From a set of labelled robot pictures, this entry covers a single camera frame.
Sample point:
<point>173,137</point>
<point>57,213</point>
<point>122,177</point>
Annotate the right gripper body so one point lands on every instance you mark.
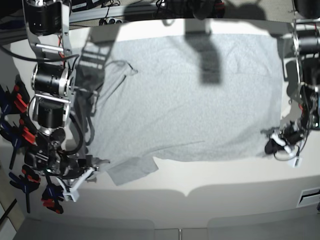
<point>47,157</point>

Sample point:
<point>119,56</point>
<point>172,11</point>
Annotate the blue red bar clamp middle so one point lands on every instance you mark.
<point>20,136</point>

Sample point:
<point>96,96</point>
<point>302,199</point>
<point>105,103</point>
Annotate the blue red bar clamp lower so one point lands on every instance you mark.
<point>28,182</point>

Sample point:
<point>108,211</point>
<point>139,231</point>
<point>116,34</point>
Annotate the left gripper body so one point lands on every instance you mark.
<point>295,134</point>

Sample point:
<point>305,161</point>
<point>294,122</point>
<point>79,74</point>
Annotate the blue red bar clamp upper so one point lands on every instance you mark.
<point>15,101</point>

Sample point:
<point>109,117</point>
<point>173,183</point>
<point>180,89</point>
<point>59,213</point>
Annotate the grey T-shirt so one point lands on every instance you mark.
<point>184,98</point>

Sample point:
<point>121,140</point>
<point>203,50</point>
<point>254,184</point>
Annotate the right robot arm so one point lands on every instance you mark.
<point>59,105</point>

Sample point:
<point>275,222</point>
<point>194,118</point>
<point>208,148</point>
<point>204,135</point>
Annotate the blue red bar clamp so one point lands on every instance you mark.
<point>20,136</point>
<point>28,182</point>
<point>15,101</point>

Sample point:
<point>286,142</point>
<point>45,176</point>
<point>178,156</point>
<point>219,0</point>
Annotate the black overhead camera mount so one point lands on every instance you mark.
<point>189,9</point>

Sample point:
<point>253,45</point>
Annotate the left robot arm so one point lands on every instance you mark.
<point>306,50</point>

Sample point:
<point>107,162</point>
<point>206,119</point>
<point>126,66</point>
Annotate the black red bar clamp bottom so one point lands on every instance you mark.
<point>52,196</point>

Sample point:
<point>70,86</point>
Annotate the white label plate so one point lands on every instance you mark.
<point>309,197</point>

